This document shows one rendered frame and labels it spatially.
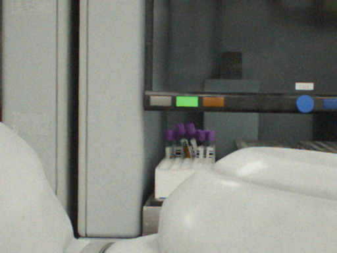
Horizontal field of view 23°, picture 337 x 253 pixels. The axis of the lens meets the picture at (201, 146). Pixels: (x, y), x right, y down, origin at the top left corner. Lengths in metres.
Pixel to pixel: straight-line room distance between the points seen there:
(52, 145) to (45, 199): 1.10
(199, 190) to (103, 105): 1.10
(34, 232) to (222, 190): 0.08
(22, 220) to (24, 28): 1.14
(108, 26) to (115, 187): 0.28
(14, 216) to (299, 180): 0.11
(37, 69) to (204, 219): 1.15
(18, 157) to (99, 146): 1.09
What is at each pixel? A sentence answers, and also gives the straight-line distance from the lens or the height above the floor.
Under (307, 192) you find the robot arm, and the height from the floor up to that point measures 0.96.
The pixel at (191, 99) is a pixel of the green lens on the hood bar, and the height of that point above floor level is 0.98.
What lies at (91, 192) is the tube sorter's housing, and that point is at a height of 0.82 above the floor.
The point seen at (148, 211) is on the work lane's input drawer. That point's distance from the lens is 1.36.
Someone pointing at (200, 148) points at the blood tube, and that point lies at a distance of 1.62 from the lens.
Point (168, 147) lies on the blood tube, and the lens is 1.60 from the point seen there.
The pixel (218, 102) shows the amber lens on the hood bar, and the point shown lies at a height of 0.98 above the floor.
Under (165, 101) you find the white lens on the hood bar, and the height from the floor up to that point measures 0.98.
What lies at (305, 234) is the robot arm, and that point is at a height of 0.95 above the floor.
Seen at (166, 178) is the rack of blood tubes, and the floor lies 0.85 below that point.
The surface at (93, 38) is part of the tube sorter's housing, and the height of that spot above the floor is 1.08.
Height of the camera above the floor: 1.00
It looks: 4 degrees down
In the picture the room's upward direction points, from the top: 1 degrees clockwise
